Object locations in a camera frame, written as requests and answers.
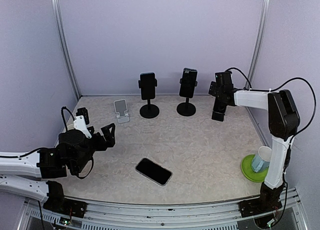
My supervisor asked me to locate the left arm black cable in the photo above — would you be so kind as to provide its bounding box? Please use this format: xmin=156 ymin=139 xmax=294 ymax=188
xmin=0 ymin=106 xmax=95 ymax=179

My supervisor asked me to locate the aluminium frame post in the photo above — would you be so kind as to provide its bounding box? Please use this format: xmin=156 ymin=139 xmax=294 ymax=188
xmin=247 ymin=0 xmax=271 ymax=83
xmin=51 ymin=0 xmax=82 ymax=101

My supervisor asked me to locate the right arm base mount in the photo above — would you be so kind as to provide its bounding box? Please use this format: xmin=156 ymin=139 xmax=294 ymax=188
xmin=238 ymin=198 xmax=282 ymax=217

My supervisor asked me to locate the black folding phone stand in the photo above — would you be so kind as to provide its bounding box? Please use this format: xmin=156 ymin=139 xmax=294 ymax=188
xmin=211 ymin=111 xmax=225 ymax=122

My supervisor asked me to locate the aluminium front rail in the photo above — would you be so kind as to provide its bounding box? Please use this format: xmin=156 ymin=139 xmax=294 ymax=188
xmin=14 ymin=188 xmax=311 ymax=229

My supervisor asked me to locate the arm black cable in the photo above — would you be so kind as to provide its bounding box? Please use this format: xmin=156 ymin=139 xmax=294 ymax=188
xmin=224 ymin=67 xmax=317 ymax=150
xmin=0 ymin=106 xmax=95 ymax=179

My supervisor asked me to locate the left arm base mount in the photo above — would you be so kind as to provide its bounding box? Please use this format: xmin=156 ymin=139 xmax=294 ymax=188
xmin=43 ymin=197 xmax=88 ymax=218

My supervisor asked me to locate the white mug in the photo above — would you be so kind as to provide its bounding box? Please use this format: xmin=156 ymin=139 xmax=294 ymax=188
xmin=66 ymin=124 xmax=75 ymax=131

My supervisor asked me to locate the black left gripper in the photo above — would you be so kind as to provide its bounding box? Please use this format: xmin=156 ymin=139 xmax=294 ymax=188
xmin=73 ymin=123 xmax=115 ymax=173

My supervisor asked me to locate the green plate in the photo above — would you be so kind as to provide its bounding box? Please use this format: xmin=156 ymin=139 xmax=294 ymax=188
xmin=240 ymin=154 xmax=271 ymax=183

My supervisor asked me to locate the left aluminium frame post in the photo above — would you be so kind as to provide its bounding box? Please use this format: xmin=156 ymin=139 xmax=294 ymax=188
xmin=51 ymin=0 xmax=82 ymax=101

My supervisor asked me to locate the right aluminium frame post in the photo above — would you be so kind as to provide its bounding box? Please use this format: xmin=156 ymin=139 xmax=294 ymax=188
xmin=247 ymin=0 xmax=271 ymax=83

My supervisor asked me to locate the clear-case black phone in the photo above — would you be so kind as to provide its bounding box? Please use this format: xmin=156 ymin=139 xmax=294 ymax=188
xmin=135 ymin=158 xmax=173 ymax=186

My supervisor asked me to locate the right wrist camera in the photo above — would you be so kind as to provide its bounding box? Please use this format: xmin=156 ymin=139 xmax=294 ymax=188
xmin=208 ymin=81 xmax=219 ymax=97

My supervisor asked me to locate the blue-edged black phone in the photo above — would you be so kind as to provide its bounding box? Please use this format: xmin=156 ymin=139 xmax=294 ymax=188
xmin=179 ymin=68 xmax=198 ymax=98

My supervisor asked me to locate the teal-edged black phone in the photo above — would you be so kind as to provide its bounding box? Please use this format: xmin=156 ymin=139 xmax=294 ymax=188
xmin=138 ymin=72 xmax=157 ymax=100

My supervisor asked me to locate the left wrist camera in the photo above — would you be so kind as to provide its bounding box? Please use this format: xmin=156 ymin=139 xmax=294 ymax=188
xmin=73 ymin=107 xmax=92 ymax=139

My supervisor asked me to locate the white-edged black phone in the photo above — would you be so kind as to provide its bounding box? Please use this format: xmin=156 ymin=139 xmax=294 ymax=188
xmin=213 ymin=97 xmax=227 ymax=114

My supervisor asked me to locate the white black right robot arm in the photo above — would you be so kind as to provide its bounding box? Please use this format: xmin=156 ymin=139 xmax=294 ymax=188
xmin=209 ymin=71 xmax=300 ymax=212

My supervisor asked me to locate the silver folding phone stand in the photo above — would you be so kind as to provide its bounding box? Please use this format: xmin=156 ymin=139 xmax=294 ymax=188
xmin=113 ymin=99 xmax=130 ymax=124

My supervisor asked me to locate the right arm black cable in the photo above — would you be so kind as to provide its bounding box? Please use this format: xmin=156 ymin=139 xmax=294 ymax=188
xmin=224 ymin=67 xmax=317 ymax=150

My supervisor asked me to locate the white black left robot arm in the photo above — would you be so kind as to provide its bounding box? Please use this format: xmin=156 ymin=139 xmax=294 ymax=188
xmin=0 ymin=123 xmax=116 ymax=212

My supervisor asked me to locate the light blue cup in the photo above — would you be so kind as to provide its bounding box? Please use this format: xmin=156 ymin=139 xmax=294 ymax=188
xmin=251 ymin=146 xmax=272 ymax=173

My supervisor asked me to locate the black round-base phone stand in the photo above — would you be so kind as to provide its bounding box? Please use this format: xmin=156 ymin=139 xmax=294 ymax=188
xmin=176 ymin=78 xmax=199 ymax=117

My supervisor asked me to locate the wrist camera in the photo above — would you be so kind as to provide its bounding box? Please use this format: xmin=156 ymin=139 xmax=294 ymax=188
xmin=208 ymin=81 xmax=219 ymax=97
xmin=73 ymin=107 xmax=92 ymax=139

